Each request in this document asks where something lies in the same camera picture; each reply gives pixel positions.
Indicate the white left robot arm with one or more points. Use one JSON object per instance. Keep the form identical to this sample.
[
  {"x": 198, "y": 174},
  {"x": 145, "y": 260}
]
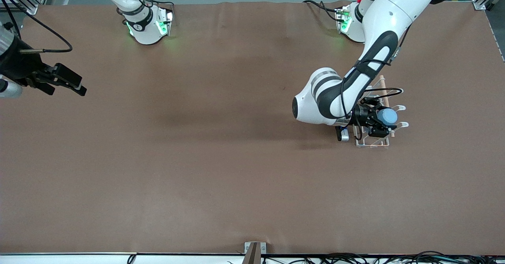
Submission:
[{"x": 378, "y": 27}]

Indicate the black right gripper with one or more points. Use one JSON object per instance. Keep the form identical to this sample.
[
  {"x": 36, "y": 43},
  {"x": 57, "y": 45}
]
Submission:
[{"x": 19, "y": 66}]

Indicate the blue plastic cup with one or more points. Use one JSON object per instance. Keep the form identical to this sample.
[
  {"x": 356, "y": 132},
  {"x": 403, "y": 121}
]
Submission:
[{"x": 388, "y": 117}]

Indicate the brown table cover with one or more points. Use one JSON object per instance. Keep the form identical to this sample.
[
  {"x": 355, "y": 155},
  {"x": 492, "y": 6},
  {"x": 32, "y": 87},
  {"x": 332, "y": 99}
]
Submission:
[{"x": 197, "y": 157}]

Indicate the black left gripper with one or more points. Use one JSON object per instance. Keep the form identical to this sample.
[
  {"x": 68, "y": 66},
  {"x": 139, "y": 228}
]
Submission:
[{"x": 365, "y": 116}]

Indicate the white table edge rail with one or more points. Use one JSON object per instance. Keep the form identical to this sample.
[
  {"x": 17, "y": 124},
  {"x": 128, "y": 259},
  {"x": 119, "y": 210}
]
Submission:
[{"x": 59, "y": 259}]

